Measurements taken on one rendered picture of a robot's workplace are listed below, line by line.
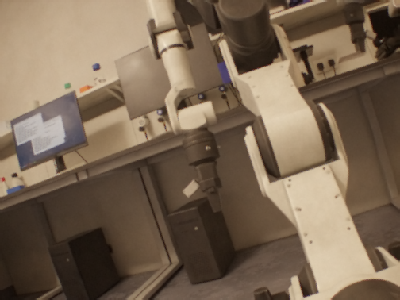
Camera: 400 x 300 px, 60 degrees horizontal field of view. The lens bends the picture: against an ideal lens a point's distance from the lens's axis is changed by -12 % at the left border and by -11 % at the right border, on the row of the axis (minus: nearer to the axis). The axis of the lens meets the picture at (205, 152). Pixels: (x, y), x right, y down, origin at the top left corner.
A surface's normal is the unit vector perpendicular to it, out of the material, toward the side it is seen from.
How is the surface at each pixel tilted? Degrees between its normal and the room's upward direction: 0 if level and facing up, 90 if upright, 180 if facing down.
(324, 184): 48
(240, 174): 90
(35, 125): 86
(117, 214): 90
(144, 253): 90
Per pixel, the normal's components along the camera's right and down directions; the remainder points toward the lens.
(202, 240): -0.25, 0.05
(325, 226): -0.31, -0.62
